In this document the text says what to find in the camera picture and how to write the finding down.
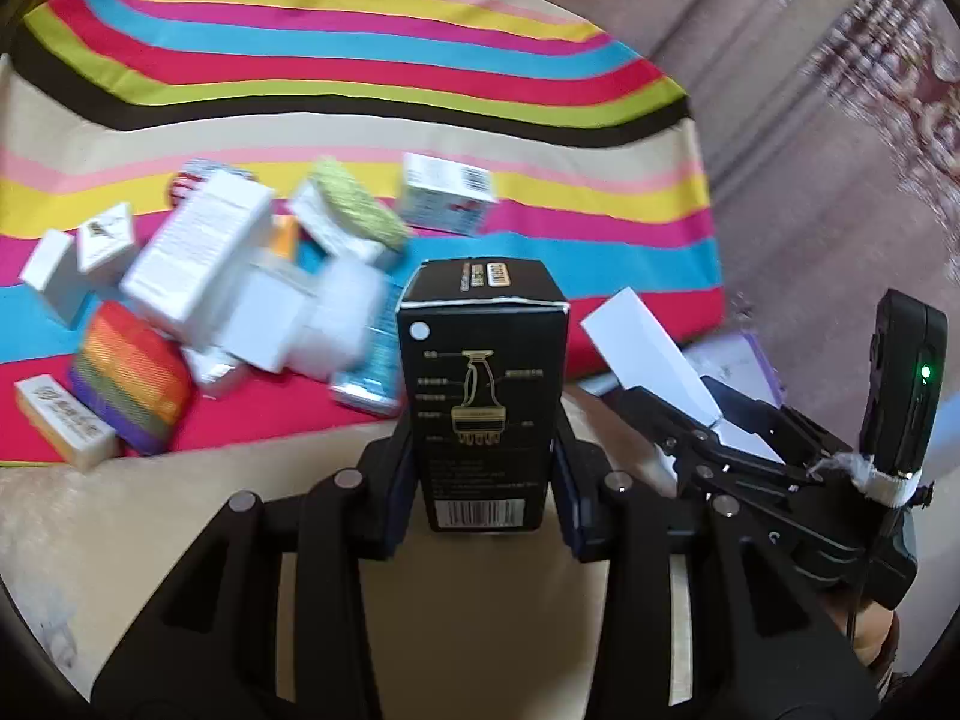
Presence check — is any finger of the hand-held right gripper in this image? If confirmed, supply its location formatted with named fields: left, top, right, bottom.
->
left=611, top=384, right=807, bottom=522
left=701, top=376, right=856, bottom=470

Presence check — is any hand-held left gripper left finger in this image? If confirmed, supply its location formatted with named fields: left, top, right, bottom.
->
left=90, top=431, right=415, bottom=720

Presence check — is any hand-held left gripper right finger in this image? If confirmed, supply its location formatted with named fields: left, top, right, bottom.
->
left=551, top=420, right=882, bottom=720

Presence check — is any long plain white box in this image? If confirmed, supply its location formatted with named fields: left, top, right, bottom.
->
left=581, top=291, right=781, bottom=464

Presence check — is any teal and white box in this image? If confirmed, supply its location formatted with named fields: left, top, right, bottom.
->
left=330, top=292, right=402, bottom=419

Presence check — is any black box with gold print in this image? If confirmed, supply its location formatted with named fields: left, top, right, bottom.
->
left=396, top=259, right=571, bottom=533

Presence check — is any white and orange box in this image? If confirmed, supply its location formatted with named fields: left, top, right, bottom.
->
left=268, top=216, right=302, bottom=260

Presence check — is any rainbow striped strap roll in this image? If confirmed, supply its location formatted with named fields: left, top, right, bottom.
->
left=70, top=300, right=197, bottom=458

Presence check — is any green round sponge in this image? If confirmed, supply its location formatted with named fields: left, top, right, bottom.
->
left=311, top=157, right=412, bottom=252

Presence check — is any white box blue red print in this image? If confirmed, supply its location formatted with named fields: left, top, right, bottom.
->
left=397, top=152, right=500, bottom=233

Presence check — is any small white box with logo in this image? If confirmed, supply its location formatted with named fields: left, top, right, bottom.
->
left=75, top=202, right=137, bottom=287

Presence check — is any white soft packet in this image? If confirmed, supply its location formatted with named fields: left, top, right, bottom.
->
left=289, top=259, right=387, bottom=383

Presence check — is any small white printed box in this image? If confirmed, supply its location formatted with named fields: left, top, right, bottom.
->
left=186, top=349, right=248, bottom=400

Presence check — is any beige velvet cushion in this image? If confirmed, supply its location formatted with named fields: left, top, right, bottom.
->
left=0, top=379, right=695, bottom=720

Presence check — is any white box with text print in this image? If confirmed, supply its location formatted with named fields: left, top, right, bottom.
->
left=120, top=167, right=277, bottom=352

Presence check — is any cream box with grey logo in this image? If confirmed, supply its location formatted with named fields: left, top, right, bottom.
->
left=13, top=375, right=121, bottom=472

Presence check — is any colourful striped blanket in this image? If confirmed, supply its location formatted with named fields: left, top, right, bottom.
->
left=0, top=0, right=725, bottom=470

